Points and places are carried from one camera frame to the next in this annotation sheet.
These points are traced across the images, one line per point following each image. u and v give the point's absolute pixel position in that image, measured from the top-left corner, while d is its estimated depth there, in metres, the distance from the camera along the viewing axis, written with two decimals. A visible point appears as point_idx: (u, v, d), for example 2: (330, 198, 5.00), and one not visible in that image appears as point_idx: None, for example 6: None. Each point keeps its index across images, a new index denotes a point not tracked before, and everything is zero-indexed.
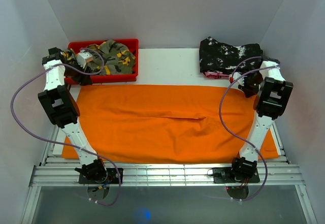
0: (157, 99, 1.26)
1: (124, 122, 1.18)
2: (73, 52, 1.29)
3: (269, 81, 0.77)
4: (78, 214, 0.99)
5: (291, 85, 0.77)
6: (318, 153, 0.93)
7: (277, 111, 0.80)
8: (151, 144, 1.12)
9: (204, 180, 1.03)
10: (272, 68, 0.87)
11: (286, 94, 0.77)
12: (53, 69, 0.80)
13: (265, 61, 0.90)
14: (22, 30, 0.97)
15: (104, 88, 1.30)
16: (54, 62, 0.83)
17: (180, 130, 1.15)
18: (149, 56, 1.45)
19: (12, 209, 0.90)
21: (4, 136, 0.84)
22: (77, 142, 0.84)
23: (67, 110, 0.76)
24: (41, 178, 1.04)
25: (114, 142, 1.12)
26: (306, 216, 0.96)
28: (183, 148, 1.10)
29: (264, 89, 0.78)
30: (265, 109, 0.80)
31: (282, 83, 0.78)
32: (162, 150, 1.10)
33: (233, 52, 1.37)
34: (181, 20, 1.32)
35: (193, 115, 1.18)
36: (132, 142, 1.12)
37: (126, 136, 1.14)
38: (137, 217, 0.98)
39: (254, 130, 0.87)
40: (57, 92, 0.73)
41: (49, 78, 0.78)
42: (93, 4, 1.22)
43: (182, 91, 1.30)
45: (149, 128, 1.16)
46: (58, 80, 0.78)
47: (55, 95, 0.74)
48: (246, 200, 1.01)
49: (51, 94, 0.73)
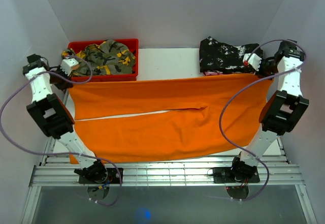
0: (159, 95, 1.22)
1: (128, 121, 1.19)
2: (72, 52, 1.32)
3: (281, 96, 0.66)
4: (78, 214, 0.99)
5: (307, 101, 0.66)
6: (319, 153, 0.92)
7: (287, 127, 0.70)
8: (157, 138, 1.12)
9: (204, 180, 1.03)
10: (291, 73, 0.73)
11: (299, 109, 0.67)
12: (38, 77, 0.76)
13: (287, 58, 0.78)
14: (23, 30, 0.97)
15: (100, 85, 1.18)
16: (37, 70, 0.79)
17: (184, 122, 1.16)
18: (149, 57, 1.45)
19: (13, 209, 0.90)
21: (4, 136, 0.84)
22: (76, 150, 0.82)
23: (63, 120, 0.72)
24: (40, 178, 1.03)
25: (120, 141, 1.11)
26: (306, 216, 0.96)
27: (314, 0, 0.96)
28: (189, 137, 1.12)
29: (275, 104, 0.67)
30: (273, 125, 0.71)
31: (296, 98, 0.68)
32: (168, 144, 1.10)
33: (233, 51, 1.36)
34: (181, 21, 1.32)
35: (195, 105, 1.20)
36: (138, 141, 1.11)
37: (131, 134, 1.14)
38: (137, 217, 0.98)
39: (257, 143, 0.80)
40: (46, 101, 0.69)
41: (35, 88, 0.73)
42: (93, 4, 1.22)
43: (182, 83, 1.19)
45: (153, 122, 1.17)
46: (45, 89, 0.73)
47: (46, 105, 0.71)
48: (246, 200, 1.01)
49: (41, 104, 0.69)
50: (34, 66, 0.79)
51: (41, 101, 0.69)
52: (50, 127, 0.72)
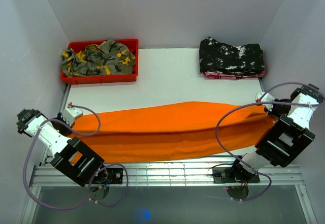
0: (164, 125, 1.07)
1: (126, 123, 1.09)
2: (72, 52, 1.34)
3: (285, 122, 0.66)
4: (79, 214, 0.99)
5: (311, 135, 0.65)
6: (319, 153, 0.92)
7: (282, 160, 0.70)
8: (158, 139, 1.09)
9: (204, 180, 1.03)
10: (303, 106, 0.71)
11: (301, 142, 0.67)
12: (45, 127, 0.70)
13: (302, 95, 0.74)
14: (22, 30, 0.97)
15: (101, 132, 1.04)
16: (38, 120, 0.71)
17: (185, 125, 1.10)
18: (149, 57, 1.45)
19: (13, 209, 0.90)
21: (5, 136, 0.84)
22: None
23: (92, 162, 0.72)
24: (41, 178, 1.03)
25: (121, 142, 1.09)
26: (306, 216, 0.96)
27: (313, 0, 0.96)
28: (190, 139, 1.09)
29: (277, 129, 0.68)
30: (269, 153, 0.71)
31: (301, 130, 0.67)
32: (169, 144, 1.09)
33: (233, 51, 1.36)
34: (181, 21, 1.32)
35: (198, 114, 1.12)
36: (139, 141, 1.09)
37: (132, 136, 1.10)
38: (137, 217, 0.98)
39: (252, 159, 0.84)
40: (70, 148, 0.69)
41: (48, 139, 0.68)
42: (93, 4, 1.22)
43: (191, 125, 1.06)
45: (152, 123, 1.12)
46: (60, 135, 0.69)
47: (68, 152, 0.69)
48: (246, 200, 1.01)
49: (65, 153, 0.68)
50: (31, 117, 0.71)
51: (64, 151, 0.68)
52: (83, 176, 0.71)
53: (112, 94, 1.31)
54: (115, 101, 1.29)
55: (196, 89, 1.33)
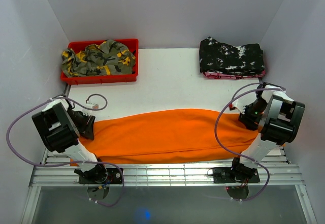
0: (164, 127, 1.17)
1: (131, 124, 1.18)
2: (72, 52, 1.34)
3: (277, 100, 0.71)
4: (79, 214, 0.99)
5: (302, 104, 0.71)
6: (319, 153, 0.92)
7: (287, 136, 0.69)
8: (159, 141, 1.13)
9: (204, 180, 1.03)
10: (278, 90, 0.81)
11: (296, 114, 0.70)
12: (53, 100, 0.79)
13: (268, 85, 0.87)
14: (22, 30, 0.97)
15: (108, 134, 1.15)
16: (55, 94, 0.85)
17: (186, 127, 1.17)
18: (149, 57, 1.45)
19: (13, 209, 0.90)
21: (4, 136, 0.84)
22: (79, 158, 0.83)
23: (66, 132, 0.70)
24: (41, 178, 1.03)
25: (124, 144, 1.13)
26: (306, 216, 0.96)
27: None
28: (191, 142, 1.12)
29: (271, 107, 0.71)
30: (273, 133, 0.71)
31: (291, 103, 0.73)
32: (171, 145, 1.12)
33: (233, 51, 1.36)
34: (181, 21, 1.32)
35: (195, 117, 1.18)
36: (141, 143, 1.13)
37: (134, 136, 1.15)
38: (137, 217, 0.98)
39: (256, 150, 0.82)
40: (53, 111, 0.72)
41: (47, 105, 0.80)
42: (93, 4, 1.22)
43: (184, 125, 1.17)
45: (153, 126, 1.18)
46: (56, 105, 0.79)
47: (52, 116, 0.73)
48: (246, 200, 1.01)
49: (46, 115, 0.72)
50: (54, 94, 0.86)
51: (48, 112, 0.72)
52: (52, 139, 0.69)
53: (112, 95, 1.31)
54: (115, 101, 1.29)
55: (196, 89, 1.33)
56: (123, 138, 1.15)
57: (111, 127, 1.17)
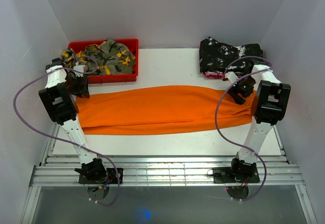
0: (159, 102, 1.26)
1: (128, 98, 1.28)
2: (72, 52, 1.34)
3: (265, 85, 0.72)
4: (78, 214, 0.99)
5: (288, 86, 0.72)
6: (318, 152, 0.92)
7: (277, 116, 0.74)
8: (154, 112, 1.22)
9: (204, 180, 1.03)
10: (265, 72, 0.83)
11: (284, 95, 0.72)
12: (55, 72, 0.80)
13: (257, 65, 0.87)
14: (22, 30, 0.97)
15: (107, 105, 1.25)
16: (55, 66, 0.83)
17: (179, 102, 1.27)
18: (149, 57, 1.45)
19: (12, 209, 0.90)
21: (4, 136, 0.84)
22: (76, 140, 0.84)
23: (68, 107, 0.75)
24: (41, 178, 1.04)
25: (121, 114, 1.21)
26: (307, 217, 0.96)
27: (314, 0, 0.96)
28: (183, 114, 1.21)
29: (261, 93, 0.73)
30: (265, 116, 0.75)
31: (278, 86, 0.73)
32: (165, 115, 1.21)
33: (233, 52, 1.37)
34: (180, 21, 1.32)
35: (188, 92, 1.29)
36: (137, 114, 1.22)
37: (131, 108, 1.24)
38: (136, 217, 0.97)
39: (252, 136, 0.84)
40: (56, 89, 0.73)
41: (49, 79, 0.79)
42: (93, 4, 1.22)
43: (178, 99, 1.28)
45: (146, 100, 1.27)
46: (58, 80, 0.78)
47: (56, 93, 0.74)
48: (246, 200, 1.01)
49: (51, 92, 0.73)
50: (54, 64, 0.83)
51: (53, 89, 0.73)
52: (56, 114, 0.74)
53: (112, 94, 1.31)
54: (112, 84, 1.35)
55: None
56: (120, 109, 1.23)
57: (109, 101, 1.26)
